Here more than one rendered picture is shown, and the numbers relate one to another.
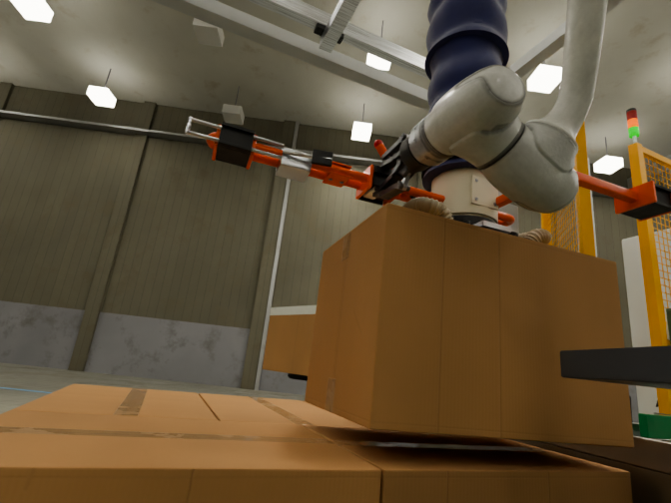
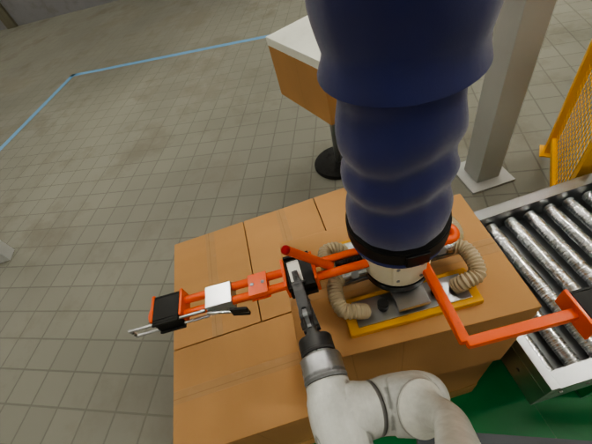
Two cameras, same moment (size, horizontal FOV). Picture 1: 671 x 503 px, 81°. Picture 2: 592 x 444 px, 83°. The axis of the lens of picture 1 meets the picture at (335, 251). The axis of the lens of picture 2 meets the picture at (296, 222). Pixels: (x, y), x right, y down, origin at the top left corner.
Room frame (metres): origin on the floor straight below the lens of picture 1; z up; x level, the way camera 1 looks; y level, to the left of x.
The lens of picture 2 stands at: (0.46, -0.30, 1.85)
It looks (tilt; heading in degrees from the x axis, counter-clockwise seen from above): 49 degrees down; 23
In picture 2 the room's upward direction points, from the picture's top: 19 degrees counter-clockwise
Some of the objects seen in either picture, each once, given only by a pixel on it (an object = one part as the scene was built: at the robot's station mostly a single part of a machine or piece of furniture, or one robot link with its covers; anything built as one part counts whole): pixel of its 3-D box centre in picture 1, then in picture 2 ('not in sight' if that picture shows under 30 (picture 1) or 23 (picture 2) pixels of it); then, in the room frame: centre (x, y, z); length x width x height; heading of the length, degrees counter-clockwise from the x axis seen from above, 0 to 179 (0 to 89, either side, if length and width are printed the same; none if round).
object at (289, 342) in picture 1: (319, 342); (323, 66); (2.56, 0.04, 0.82); 0.60 x 0.40 x 0.40; 42
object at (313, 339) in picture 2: (411, 157); (313, 335); (0.72, -0.14, 1.12); 0.09 x 0.07 x 0.08; 22
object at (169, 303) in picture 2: (234, 148); (170, 308); (0.77, 0.25, 1.13); 0.08 x 0.07 x 0.05; 109
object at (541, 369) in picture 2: (564, 434); (484, 293); (1.11, -0.65, 0.58); 0.70 x 0.03 x 0.06; 22
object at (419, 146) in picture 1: (433, 140); (322, 367); (0.65, -0.16, 1.12); 0.09 x 0.06 x 0.09; 112
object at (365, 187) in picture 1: (378, 186); (299, 274); (0.88, -0.09, 1.12); 0.10 x 0.08 x 0.06; 19
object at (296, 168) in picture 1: (294, 165); (220, 298); (0.81, 0.12, 1.12); 0.07 x 0.07 x 0.04; 19
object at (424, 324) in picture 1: (454, 333); (390, 301); (0.96, -0.31, 0.80); 0.60 x 0.40 x 0.40; 108
